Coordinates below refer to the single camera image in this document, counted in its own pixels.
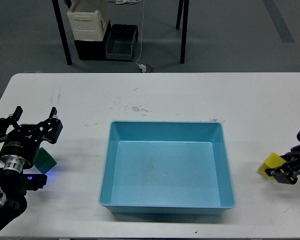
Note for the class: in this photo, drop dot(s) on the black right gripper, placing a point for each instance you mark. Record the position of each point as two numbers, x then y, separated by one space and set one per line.
288 172

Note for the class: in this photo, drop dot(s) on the black table leg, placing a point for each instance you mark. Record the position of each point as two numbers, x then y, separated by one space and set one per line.
62 33
182 20

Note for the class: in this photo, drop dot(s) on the blue plastic tray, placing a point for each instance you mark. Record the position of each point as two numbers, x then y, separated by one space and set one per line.
162 167

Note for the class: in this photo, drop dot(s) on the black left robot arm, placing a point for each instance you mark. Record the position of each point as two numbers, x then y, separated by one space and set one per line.
15 182

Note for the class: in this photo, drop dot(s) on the green cube block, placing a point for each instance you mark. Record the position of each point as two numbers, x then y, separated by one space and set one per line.
44 161

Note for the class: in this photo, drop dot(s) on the black table leg right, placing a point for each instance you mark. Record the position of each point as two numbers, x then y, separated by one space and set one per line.
182 20

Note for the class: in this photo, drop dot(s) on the white power adapter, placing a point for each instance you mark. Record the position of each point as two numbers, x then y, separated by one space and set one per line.
142 68

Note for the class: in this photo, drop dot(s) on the black box under crate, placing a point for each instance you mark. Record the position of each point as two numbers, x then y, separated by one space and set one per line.
92 50

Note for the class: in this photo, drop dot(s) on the grey plastic bin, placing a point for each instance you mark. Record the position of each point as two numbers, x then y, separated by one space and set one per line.
120 44

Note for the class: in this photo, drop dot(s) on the yellow cube block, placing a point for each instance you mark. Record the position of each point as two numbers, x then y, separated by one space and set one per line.
273 161

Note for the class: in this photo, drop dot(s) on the cream plastic crate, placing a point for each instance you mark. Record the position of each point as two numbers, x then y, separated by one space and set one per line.
89 20

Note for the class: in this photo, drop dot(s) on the black table leg left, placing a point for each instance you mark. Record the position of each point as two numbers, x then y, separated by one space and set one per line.
62 33

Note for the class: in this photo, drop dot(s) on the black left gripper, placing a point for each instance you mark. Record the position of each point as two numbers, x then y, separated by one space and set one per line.
23 142

